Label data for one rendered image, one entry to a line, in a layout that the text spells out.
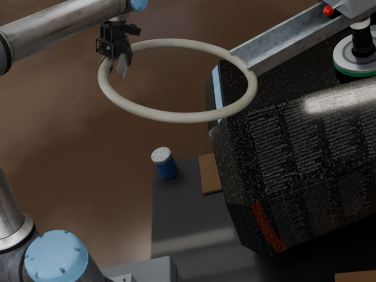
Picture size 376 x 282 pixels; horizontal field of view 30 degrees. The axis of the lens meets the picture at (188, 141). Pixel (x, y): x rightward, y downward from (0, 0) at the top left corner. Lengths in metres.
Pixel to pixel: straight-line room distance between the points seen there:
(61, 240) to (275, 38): 1.00
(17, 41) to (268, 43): 0.99
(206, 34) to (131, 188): 1.22
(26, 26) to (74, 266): 0.59
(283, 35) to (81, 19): 0.83
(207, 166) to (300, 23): 1.27
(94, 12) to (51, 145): 2.27
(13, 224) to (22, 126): 2.43
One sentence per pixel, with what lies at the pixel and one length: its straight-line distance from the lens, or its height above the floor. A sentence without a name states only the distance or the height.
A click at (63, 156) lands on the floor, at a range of 3.91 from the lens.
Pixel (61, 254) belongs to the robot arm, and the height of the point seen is 1.19.
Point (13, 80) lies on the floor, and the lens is 4.67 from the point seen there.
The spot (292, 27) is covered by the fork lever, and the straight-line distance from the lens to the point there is 2.37.
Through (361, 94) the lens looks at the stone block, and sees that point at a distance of 2.52.
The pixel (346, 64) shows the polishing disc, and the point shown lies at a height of 0.86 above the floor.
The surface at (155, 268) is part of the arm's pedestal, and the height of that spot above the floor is 0.85.
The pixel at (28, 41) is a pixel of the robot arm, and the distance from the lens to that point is 1.65.
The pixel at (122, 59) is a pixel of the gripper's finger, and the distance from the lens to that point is 2.24.
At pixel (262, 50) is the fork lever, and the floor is 1.06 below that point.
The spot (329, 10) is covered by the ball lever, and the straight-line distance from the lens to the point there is 2.25.
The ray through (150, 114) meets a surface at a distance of 1.96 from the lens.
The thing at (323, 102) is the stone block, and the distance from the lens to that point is 2.51.
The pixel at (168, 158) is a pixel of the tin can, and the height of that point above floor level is 0.14.
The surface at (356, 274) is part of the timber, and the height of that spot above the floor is 0.14.
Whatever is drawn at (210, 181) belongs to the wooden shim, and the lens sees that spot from 3.38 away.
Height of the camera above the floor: 2.47
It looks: 43 degrees down
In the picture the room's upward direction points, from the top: 22 degrees counter-clockwise
